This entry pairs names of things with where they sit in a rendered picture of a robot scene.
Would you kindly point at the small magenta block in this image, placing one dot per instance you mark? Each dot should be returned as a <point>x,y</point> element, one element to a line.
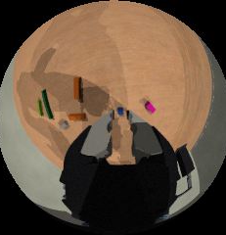
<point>150,106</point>

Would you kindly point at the orange rod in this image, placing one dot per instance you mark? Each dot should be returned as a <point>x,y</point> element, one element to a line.
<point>77,116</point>
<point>77,87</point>

